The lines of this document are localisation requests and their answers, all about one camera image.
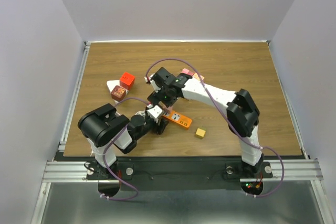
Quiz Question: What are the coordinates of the orange power strip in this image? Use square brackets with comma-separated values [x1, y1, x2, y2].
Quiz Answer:
[162, 110, 192, 129]

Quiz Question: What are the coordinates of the bright red cube socket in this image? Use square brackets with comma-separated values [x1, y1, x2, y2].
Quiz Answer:
[119, 72, 135, 90]

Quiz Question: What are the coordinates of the dark red cube socket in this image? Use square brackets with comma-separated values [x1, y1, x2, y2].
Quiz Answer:
[110, 85, 127, 102]

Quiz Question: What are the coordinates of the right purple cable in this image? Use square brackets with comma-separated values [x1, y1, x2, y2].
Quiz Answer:
[145, 58, 285, 199]

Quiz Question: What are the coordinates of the aluminium rail frame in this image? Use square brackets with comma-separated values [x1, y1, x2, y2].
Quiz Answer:
[30, 40, 92, 224]

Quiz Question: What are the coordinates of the white power strip base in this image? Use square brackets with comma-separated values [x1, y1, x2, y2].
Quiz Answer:
[106, 80, 129, 104]

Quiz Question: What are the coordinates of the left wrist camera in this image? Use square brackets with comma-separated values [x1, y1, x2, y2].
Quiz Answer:
[146, 104, 164, 124]

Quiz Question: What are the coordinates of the purple cable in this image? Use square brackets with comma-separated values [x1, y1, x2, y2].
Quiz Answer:
[145, 58, 285, 199]
[102, 97, 150, 200]

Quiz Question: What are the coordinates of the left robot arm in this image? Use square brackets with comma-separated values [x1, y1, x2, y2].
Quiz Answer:
[78, 103, 168, 179]

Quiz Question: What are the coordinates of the pink triangular socket adapter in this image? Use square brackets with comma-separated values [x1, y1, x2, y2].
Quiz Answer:
[181, 68, 194, 76]

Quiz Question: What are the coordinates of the yellow green cube socket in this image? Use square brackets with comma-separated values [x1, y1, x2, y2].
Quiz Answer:
[195, 128, 206, 138]

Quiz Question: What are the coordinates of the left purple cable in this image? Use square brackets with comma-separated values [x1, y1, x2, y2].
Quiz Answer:
[102, 97, 150, 200]

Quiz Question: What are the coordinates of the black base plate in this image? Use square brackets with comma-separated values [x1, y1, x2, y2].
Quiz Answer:
[52, 155, 274, 192]

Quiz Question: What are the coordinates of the pink cube socket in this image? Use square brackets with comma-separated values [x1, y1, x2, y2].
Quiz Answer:
[162, 105, 173, 114]

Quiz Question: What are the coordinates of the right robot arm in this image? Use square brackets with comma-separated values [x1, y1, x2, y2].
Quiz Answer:
[144, 67, 263, 177]

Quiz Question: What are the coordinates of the beige dragon cube socket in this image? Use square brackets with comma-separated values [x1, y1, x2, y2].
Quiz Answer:
[193, 73, 204, 81]

